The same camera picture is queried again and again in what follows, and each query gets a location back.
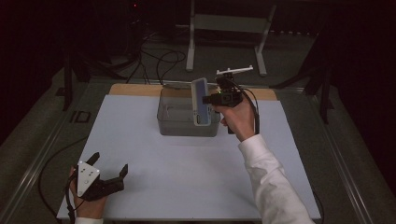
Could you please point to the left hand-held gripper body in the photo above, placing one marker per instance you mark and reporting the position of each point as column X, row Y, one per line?
column 99, row 186

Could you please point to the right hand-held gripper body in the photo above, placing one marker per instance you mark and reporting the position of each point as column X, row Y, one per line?
column 229, row 96

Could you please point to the phone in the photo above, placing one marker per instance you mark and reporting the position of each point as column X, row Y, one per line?
column 199, row 93

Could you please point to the clear plastic container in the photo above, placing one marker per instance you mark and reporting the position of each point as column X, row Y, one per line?
column 177, row 119

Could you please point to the person's left hand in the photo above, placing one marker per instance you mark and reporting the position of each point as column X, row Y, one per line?
column 88, row 208

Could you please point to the person's right hand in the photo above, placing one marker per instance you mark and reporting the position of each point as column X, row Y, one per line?
column 239, row 121

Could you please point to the person's left white sleeve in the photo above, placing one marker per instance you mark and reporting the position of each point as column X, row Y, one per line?
column 88, row 221

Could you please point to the person's white sleeve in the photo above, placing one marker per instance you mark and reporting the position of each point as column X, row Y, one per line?
column 274, row 186
column 88, row 221

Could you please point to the white table mat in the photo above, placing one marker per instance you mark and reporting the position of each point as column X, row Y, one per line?
column 171, row 174

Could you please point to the white metal stand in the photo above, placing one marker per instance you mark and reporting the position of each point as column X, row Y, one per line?
column 229, row 23

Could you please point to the black metal stand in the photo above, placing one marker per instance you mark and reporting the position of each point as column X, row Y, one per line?
column 324, row 93
column 67, row 87

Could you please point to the person's right white sleeve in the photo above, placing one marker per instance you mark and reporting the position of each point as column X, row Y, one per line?
column 274, row 186

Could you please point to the black rectangular floor bracket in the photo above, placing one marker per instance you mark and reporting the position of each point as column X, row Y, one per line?
column 80, row 116

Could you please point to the metal floor rail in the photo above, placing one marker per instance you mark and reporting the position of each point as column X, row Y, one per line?
column 32, row 168
column 341, row 168

